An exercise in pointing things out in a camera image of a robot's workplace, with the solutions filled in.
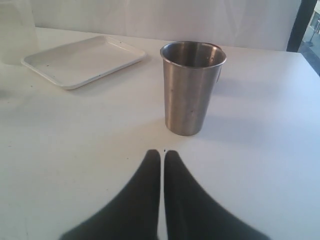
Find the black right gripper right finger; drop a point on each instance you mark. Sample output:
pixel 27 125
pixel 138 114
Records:
pixel 191 214

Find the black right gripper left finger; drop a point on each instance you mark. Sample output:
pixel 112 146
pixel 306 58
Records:
pixel 133 214

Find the stainless steel cup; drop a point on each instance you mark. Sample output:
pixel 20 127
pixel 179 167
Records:
pixel 190 71

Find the white rectangular tray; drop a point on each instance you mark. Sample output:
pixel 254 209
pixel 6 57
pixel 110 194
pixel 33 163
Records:
pixel 76 64

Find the translucent white plastic container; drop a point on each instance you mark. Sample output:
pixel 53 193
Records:
pixel 18 37

